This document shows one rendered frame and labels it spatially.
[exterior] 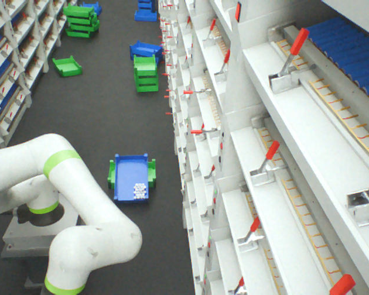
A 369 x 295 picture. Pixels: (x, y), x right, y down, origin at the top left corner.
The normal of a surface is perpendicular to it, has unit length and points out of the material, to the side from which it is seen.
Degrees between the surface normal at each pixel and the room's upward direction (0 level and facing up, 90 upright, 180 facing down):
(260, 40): 90
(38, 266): 90
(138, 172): 27
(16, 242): 90
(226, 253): 19
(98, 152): 0
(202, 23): 90
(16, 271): 0
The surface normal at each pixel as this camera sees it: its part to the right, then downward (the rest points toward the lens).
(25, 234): 0.00, -0.84
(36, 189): 0.62, 0.36
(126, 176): 0.07, -0.45
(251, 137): -0.29, -0.75
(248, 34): 0.08, 0.60
